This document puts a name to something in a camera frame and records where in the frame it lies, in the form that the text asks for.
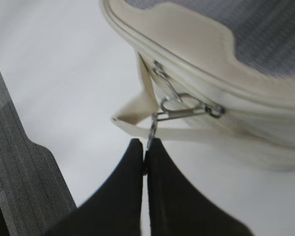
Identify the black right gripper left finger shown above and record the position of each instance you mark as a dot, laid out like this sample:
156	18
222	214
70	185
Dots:
115	208

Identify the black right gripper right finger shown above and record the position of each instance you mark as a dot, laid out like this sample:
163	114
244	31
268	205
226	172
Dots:
177	208

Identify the cream fabric bag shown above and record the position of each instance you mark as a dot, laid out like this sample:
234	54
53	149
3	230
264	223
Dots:
217	72

